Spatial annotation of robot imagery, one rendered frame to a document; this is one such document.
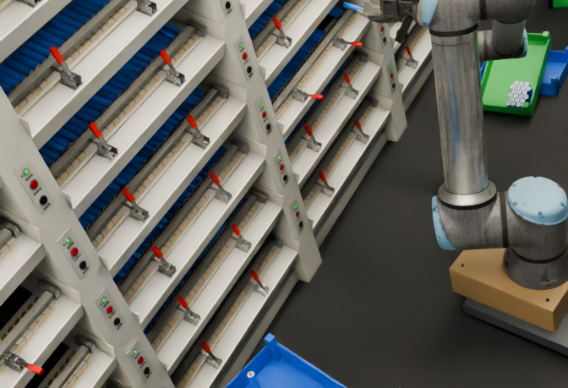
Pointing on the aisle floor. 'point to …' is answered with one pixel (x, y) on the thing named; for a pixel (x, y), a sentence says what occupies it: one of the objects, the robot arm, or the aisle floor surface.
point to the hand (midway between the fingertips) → (362, 10)
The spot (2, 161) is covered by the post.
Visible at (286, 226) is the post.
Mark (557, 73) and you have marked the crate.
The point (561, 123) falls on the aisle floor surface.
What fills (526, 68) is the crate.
